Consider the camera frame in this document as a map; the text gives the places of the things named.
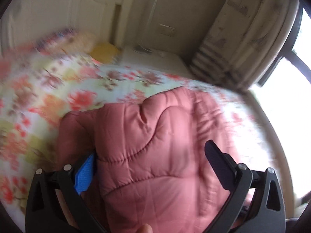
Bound floral quilt with pink underside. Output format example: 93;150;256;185
1;45;273;232

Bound red blue patterned pillow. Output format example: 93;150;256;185
34;27;78;51

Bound yellow bed sheet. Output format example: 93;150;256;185
89;43;121;64

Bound beige lace pillow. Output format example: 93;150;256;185
69;32;98;53

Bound white bedside table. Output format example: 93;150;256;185
119;46;194;79

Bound beige patterned curtain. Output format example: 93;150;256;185
189;0;299;91

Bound white wooden headboard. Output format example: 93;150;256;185
1;0;133;52

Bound dark window frame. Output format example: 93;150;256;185
257;5;310;87

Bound white cable on nightstand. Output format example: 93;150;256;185
135;0;159;54

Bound wall socket plate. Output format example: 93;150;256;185
158;24;176;37

